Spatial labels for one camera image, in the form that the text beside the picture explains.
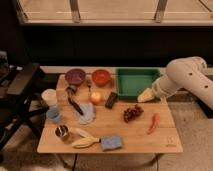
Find blue sponge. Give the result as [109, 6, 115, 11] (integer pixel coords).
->
[101, 135, 123, 151]

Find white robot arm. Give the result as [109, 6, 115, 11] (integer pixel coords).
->
[137, 57, 213, 110]

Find green plastic bin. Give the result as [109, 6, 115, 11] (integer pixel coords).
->
[116, 68, 160, 100]

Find dark red grapes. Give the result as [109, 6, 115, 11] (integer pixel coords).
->
[123, 105, 144, 123]

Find black rectangular block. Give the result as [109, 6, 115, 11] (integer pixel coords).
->
[105, 92, 117, 109]

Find red bowl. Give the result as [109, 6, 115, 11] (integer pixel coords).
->
[92, 69, 111, 87]

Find light blue cloth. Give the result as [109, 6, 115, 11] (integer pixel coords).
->
[79, 103, 96, 124]

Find purple bowl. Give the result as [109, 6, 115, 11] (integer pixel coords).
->
[65, 68, 86, 86]

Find yellow banana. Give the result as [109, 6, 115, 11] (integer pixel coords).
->
[71, 128, 100, 149]

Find metal can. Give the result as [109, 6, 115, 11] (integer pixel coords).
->
[55, 125, 69, 141]

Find blue cup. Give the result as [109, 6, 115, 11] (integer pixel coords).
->
[46, 107, 61, 123]

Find white cup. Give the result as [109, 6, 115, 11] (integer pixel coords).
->
[41, 89, 57, 106]

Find black chair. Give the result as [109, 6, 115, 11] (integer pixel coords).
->
[0, 50, 47, 152]

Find black handled brush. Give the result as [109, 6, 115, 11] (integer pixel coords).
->
[66, 87, 84, 116]

